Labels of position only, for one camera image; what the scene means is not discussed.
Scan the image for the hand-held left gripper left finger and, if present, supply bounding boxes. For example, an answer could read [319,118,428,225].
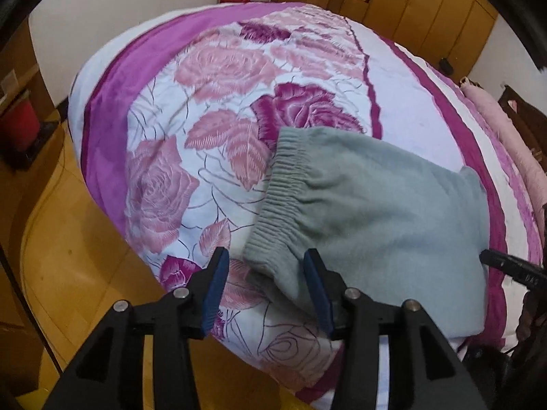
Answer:
[43,245,231,410]

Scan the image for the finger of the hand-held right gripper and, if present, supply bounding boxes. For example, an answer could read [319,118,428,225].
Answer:
[479,248,547,298]

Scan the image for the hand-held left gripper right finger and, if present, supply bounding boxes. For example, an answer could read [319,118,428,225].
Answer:
[303,248,490,410]

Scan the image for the grey knit pants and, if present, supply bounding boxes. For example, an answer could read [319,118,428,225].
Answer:
[241,126,490,339]

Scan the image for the person's dark clothing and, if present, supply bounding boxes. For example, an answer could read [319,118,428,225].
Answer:
[462,337,547,410]

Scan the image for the dark wooden headboard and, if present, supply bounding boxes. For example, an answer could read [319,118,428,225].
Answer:
[498,85,547,161]

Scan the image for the floral striped purple blanket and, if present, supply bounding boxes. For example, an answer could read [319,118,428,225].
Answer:
[68,1,547,407]

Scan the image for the pink quilted bolster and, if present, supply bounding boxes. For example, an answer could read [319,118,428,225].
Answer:
[464,83,547,223]

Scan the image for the red bucket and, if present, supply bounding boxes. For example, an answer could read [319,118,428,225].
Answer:
[0,97,42,151]

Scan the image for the wooden wardrobe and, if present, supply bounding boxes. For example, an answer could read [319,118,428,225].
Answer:
[273,0,501,83]

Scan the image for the wooden side cabinet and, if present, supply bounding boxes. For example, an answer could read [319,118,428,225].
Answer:
[0,13,57,137]

